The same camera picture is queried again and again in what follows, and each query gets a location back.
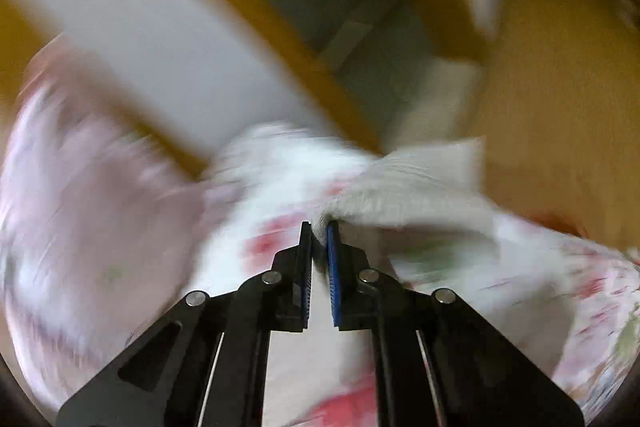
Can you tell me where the cream knitted small garment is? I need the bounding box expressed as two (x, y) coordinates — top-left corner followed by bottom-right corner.
(312, 139), (497, 242)

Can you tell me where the floral quilted bedspread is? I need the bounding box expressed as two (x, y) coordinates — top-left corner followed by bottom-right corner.
(175, 124), (639, 421)

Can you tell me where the pink pillow with green spot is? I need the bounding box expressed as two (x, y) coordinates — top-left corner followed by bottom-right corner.
(1, 39), (204, 411)

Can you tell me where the wooden bed headboard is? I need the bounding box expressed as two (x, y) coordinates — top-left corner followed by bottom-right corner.
(1, 0), (639, 249)

